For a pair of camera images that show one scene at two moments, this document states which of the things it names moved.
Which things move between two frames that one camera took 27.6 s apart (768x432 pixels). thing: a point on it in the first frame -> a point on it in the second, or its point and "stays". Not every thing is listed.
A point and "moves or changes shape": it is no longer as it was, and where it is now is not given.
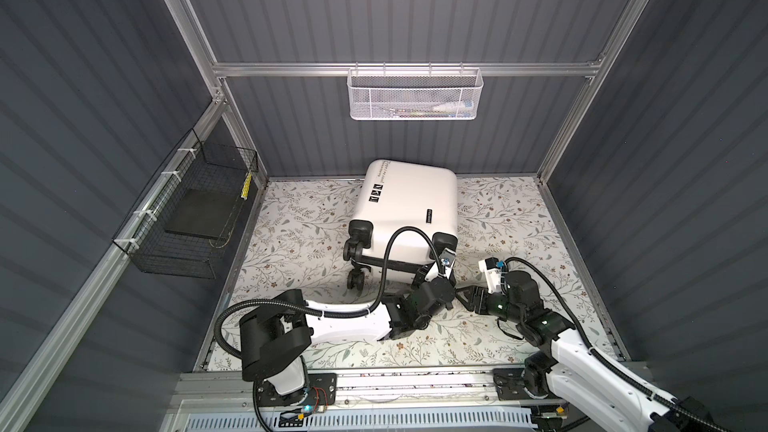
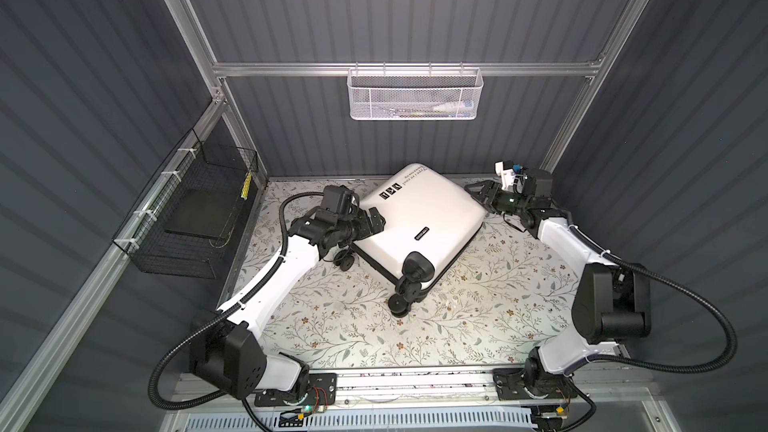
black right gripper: [473, 298] -> [489, 189]
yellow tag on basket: [246, 186] stays
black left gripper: [451, 288] -> [366, 229]
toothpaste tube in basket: [453, 108] stays
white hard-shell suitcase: [397, 193] moves or changes shape
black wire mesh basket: [181, 227] stays
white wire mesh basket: [408, 94] stays
